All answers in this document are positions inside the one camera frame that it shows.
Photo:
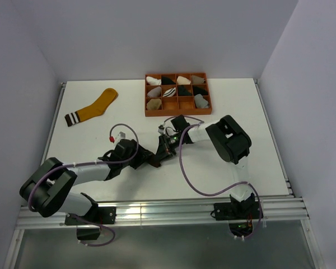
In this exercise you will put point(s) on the dark green rolled sock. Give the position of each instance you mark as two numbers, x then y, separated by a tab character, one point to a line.
183	91

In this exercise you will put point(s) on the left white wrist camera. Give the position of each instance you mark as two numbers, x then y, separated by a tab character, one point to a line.
120	136

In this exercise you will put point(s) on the dark brown sock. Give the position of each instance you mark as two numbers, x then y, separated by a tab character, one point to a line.
154	162

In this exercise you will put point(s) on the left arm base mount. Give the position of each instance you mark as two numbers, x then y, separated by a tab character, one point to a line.
93	224

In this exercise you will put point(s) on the grey rolled sock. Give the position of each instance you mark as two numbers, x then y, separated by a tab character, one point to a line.
154	92

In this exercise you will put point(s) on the black rolled sock right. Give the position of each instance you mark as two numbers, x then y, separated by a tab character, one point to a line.
199	90

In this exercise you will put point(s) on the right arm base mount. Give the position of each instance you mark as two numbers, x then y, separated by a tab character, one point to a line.
242	217

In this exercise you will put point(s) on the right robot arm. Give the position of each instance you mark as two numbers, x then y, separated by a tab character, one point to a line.
230	141

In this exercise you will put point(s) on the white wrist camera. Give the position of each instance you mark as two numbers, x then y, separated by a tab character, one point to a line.
120	136
162	129

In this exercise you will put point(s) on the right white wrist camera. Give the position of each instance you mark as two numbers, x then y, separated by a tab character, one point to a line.
162	129

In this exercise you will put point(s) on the mustard yellow sock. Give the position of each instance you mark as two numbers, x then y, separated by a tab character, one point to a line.
97	108

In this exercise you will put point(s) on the cream rolled sock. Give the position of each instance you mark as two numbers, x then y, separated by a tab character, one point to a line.
183	80

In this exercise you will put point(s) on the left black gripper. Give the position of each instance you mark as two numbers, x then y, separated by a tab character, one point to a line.
142	154

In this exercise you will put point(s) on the grey sock black stripes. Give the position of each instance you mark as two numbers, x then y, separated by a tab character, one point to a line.
201	102

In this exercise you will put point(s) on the beige rolled sock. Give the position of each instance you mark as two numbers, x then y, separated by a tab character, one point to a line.
154	104

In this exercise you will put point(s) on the black rolled sock top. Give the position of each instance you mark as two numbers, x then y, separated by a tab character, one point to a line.
167	81

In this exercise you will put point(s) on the taupe rolled sock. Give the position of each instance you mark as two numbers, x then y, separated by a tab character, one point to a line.
197	80

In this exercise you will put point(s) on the orange compartment tray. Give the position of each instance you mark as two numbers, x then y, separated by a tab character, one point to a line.
176	104

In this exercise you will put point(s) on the aluminium frame rail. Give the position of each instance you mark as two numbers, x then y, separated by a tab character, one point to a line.
153	213

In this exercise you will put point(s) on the white black striped rolled sock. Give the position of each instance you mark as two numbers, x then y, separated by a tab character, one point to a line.
169	93

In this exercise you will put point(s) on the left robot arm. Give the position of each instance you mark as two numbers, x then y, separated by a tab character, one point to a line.
48	190

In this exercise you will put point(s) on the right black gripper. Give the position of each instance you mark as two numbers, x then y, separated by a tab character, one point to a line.
164	145

